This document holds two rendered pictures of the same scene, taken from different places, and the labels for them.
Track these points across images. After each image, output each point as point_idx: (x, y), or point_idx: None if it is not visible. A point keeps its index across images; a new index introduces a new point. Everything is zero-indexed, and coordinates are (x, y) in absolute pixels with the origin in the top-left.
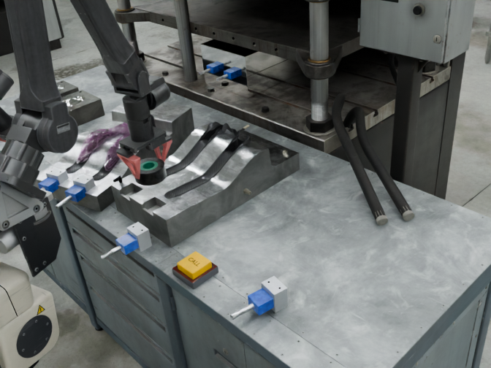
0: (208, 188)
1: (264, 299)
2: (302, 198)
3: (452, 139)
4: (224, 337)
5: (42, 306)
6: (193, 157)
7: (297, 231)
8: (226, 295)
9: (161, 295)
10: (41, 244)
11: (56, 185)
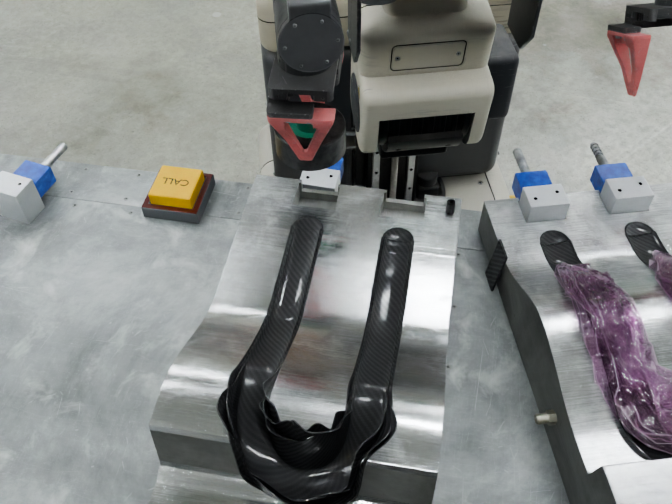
0: (250, 287)
1: (20, 172)
2: (69, 478)
3: None
4: None
5: (359, 91)
6: (374, 355)
7: (41, 365)
8: (105, 191)
9: None
10: (351, 17)
11: (599, 188)
